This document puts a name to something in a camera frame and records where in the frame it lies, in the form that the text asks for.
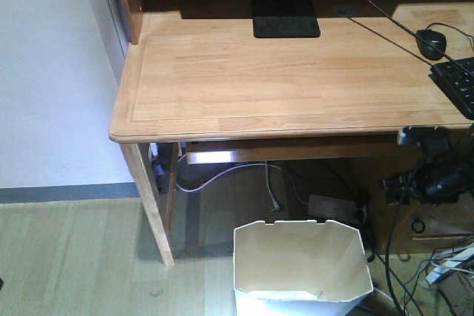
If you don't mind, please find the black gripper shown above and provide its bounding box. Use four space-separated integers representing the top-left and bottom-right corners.
381 138 470 205

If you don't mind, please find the white plastic trash bin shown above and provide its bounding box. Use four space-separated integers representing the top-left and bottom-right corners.
233 220 374 315

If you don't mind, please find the black keyboard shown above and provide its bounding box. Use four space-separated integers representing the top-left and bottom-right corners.
430 57 473 120

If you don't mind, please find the light wooden desk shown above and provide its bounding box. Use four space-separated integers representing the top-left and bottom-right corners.
109 0 473 265

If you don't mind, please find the power strip on floor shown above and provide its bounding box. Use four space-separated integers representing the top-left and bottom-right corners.
307 195 367 225

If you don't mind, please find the black computer mouse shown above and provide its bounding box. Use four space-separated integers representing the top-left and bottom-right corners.
415 29 447 61

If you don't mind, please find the black computer monitor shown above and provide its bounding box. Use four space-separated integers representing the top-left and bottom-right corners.
251 0 321 38

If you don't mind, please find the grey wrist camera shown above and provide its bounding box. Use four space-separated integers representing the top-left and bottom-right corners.
397 126 450 146

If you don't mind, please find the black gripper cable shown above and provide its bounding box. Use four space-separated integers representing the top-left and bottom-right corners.
383 197 419 316

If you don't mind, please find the white cable under desk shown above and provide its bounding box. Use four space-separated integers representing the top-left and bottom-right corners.
175 152 316 213

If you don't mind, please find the black monitor cable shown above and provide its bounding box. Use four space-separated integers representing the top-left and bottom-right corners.
331 0 474 76

